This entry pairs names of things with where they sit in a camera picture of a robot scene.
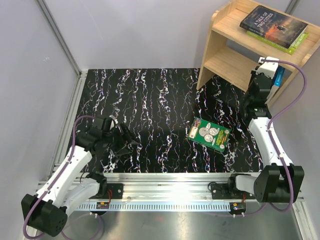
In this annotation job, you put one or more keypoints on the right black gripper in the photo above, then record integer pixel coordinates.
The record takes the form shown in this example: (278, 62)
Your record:
(253, 73)

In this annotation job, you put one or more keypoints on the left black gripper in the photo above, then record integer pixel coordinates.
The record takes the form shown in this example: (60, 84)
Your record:
(117, 150)

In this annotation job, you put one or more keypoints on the blue 26-storey treehouse book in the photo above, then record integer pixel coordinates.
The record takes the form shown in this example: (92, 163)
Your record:
(278, 77)

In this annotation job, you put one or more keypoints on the dark green coin book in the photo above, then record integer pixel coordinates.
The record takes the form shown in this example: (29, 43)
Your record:
(209, 134)

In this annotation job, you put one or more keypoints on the lime green treehouse book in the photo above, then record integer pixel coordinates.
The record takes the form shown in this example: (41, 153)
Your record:
(291, 50)

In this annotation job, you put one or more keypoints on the dark Tale of Two Cities book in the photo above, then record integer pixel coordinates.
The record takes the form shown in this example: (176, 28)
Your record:
(274, 26)

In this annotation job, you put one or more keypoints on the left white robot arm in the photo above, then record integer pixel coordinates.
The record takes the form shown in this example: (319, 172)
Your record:
(47, 211)

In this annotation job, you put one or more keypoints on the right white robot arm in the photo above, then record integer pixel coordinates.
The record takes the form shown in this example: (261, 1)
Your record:
(280, 180)

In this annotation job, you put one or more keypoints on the wooden two-tier shelf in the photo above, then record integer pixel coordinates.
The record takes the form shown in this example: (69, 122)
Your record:
(228, 46)

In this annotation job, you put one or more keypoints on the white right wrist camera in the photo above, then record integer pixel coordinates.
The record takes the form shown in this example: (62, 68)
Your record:
(268, 66)

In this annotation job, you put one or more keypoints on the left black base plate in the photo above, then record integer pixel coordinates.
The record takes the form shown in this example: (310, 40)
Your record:
(115, 191)

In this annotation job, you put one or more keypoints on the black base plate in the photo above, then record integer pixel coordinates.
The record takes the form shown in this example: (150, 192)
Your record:
(115, 191)
(221, 191)

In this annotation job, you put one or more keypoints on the aluminium mounting rail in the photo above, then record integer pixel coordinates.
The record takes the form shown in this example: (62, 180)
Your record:
(161, 192)

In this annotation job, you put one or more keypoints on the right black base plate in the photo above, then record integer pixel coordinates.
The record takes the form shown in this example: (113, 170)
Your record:
(221, 191)

